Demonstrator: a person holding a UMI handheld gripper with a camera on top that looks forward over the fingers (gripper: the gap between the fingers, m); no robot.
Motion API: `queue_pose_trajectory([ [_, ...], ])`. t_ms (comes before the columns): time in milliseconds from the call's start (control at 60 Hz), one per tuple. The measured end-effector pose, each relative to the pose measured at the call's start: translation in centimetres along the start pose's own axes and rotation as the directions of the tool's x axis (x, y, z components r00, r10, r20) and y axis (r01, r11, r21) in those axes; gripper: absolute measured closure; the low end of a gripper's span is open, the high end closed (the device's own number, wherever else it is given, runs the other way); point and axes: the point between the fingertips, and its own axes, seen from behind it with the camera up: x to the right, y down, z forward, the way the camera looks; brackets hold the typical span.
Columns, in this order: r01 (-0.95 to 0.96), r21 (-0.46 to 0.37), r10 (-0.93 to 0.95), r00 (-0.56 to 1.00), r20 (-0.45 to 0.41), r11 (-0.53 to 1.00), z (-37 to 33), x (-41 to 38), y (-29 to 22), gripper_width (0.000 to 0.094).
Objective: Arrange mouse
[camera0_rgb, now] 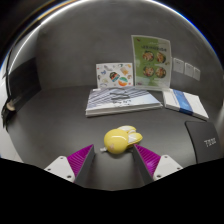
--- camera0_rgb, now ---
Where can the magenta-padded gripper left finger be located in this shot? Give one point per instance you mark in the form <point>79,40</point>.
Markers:
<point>79,161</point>

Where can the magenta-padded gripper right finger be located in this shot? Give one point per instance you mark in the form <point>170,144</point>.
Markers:
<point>150,160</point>

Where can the yellow computer mouse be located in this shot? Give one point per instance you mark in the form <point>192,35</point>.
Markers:
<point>116,140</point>

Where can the black mouse pad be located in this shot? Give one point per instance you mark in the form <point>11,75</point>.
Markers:
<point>200,140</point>

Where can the grey-blue cover book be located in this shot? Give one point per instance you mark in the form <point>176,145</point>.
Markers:
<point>120,101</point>

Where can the white book with blue band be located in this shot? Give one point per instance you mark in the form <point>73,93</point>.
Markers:
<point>185,101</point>

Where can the white sticker sheet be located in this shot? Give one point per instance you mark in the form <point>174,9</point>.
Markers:
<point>114,75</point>

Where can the black monitor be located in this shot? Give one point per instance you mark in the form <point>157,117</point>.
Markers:
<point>23,83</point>

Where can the green food menu sheet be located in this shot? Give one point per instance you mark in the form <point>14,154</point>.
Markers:
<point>151,61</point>

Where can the white wall socket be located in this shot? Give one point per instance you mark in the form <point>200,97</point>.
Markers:
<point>178,65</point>
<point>196,73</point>
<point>189,69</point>

